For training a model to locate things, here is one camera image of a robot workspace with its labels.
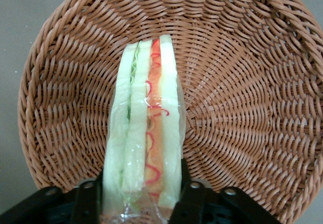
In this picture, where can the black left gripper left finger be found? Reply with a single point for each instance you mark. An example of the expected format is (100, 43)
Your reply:
(83, 203)

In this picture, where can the round brown wicker basket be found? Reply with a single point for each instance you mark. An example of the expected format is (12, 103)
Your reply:
(239, 95)

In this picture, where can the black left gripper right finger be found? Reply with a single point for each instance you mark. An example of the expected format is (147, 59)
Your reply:
(196, 206)

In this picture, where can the triangle sandwich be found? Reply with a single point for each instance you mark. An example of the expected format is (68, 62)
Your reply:
(136, 133)

